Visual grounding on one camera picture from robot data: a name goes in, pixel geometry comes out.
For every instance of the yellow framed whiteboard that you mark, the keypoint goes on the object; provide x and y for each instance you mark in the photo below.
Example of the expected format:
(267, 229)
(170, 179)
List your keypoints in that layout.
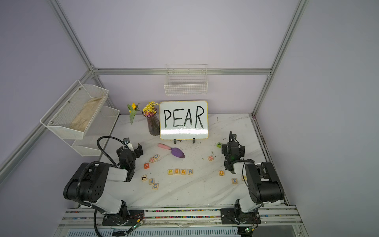
(184, 120)

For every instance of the pink handled purple shovel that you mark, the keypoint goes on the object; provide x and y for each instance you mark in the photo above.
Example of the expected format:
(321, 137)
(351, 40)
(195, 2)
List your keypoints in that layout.
(174, 151)

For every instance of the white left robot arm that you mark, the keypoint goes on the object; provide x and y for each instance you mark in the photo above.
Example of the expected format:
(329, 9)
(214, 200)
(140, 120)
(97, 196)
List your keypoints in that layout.
(87, 187)

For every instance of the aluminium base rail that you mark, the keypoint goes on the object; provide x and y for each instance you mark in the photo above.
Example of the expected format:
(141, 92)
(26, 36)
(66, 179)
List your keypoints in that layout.
(276, 221)

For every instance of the beige cloth in shelf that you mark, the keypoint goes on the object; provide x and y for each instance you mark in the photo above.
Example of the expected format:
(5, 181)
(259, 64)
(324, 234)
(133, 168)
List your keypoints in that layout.
(82, 120)

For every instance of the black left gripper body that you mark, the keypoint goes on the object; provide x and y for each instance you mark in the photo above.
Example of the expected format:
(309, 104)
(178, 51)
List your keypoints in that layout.
(133, 166)

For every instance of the loose yellow flower stem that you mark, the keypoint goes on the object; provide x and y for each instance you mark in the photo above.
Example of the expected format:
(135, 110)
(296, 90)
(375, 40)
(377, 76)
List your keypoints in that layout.
(133, 110)

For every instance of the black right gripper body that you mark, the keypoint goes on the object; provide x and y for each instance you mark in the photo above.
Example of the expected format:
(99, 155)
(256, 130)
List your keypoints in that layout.
(233, 148)

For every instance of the aluminium cage frame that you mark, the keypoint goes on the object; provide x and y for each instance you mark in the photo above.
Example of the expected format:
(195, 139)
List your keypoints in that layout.
(140, 51)

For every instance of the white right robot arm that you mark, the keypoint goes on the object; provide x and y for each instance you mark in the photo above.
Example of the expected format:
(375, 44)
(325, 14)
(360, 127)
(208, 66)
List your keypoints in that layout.
(262, 182)

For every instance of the wooden number 7 block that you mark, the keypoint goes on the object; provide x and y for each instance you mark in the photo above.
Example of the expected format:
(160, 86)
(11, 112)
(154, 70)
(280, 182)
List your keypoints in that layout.
(144, 178)

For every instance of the yellow flower bouquet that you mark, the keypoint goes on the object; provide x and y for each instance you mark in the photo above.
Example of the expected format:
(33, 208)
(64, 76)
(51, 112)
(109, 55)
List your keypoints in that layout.
(150, 109)

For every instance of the wooden letter C block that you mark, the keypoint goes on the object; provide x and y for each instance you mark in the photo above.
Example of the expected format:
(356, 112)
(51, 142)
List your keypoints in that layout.
(155, 186)

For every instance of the ribbed glass vase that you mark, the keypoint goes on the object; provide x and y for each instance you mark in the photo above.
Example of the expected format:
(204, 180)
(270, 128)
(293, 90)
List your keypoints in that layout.
(153, 125)

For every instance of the white wire wall basket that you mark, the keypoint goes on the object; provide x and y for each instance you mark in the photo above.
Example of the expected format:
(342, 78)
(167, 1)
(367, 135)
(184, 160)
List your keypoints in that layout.
(186, 79)

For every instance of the white mesh double shelf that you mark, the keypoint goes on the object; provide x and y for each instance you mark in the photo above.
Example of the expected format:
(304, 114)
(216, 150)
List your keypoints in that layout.
(62, 113)

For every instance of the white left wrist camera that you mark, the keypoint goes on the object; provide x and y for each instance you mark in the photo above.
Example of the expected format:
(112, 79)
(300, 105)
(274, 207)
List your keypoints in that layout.
(127, 144)

